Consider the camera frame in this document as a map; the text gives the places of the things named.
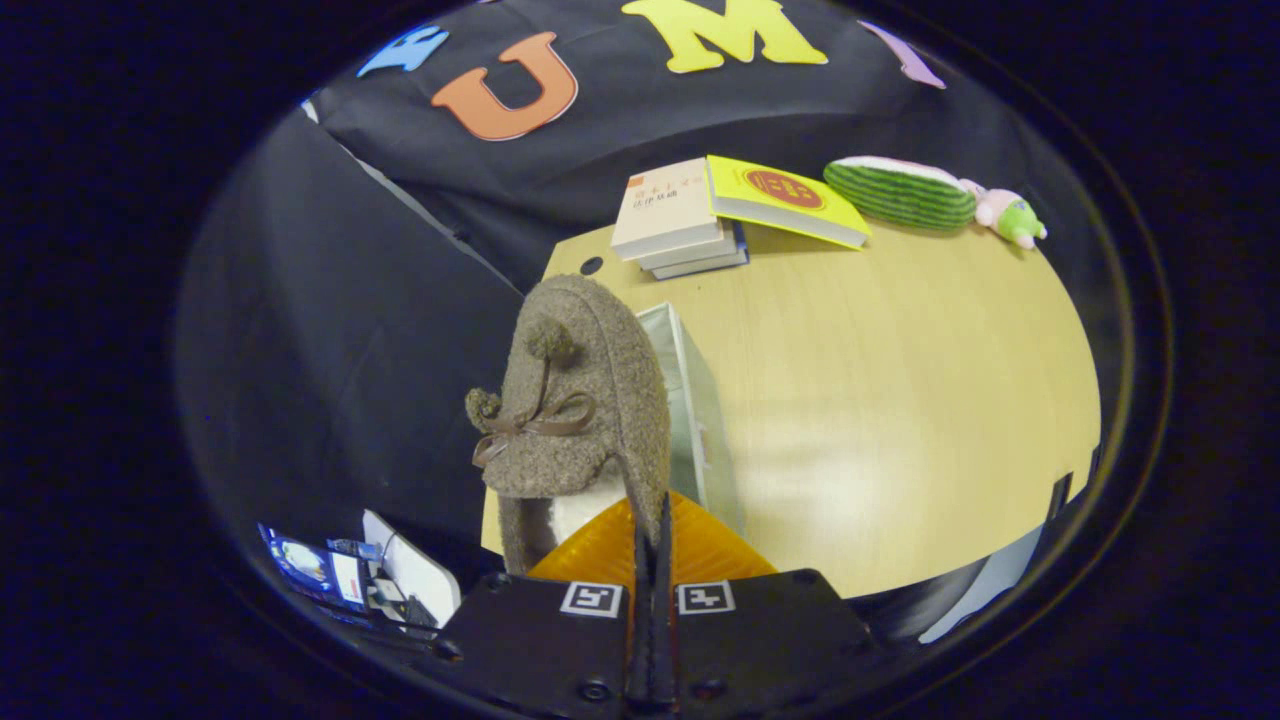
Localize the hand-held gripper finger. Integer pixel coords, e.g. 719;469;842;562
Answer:
652;490;883;717
435;495;653;717

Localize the pale green fabric storage box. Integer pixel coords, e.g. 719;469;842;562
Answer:
634;301;747;537

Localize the brown fuzzy shoe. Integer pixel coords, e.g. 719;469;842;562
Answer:
464;274;674;577

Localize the open laptop with blue screen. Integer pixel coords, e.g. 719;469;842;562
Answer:
257;522;372;613

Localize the white flat board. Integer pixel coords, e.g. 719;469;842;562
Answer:
361;509;464;628

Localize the white cover book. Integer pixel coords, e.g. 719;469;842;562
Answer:
636;222;739;272

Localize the beige cover book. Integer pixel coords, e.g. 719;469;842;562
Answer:
610;157;723;263

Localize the black backdrop cloth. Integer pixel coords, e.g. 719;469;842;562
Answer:
175;0;1086;601

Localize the yellow book with red seal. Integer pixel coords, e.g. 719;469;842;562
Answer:
705;154;874;251

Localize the watermelon slice plush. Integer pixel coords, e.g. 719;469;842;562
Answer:
823;155;979;233

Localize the pink and green plush toy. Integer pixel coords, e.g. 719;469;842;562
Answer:
958;178;1050;251

